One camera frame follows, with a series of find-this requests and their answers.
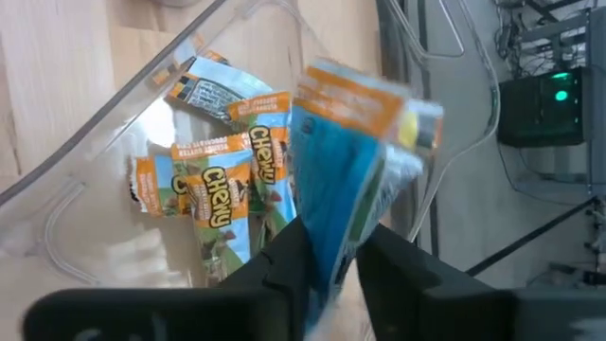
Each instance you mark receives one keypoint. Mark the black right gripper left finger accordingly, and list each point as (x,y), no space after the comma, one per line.
(284,270)

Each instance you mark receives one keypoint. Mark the clear plastic container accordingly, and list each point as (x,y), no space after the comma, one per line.
(94,227)

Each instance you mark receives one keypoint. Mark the blue Chewy granola bar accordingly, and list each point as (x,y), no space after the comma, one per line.
(218,199)
(341,189)
(154,184)
(265,151)
(213,90)

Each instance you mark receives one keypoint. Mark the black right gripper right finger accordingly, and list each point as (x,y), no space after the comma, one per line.
(397,284)

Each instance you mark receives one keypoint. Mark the black computer with green light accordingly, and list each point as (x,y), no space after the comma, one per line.
(535,118)

